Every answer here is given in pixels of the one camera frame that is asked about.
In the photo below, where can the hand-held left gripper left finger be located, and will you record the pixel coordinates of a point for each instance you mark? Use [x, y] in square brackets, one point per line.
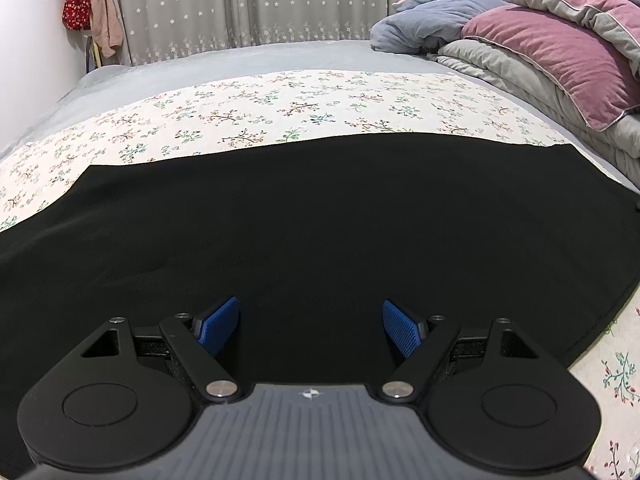
[217, 325]

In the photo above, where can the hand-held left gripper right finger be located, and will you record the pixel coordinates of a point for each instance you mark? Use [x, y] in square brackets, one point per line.
[402, 327]

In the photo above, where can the black pants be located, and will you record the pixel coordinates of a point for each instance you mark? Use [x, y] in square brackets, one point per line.
[320, 235]

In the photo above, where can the floral blanket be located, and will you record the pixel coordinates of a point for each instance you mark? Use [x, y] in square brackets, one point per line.
[250, 110]

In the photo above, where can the pale yellow pole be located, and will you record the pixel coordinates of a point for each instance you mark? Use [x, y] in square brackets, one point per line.
[94, 55]

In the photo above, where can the blue-grey blanket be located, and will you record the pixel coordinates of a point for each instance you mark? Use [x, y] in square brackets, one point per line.
[430, 20]

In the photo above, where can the pink pillow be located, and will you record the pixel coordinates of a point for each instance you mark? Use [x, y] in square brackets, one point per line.
[550, 55]

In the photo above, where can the grey star curtain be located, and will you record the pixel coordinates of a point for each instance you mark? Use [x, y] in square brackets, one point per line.
[250, 5]

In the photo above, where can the pink hanging cloth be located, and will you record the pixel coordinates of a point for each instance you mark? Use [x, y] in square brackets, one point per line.
[106, 20]

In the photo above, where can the pink and grey quilt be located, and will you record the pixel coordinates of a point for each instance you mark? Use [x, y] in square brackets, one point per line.
[590, 7]

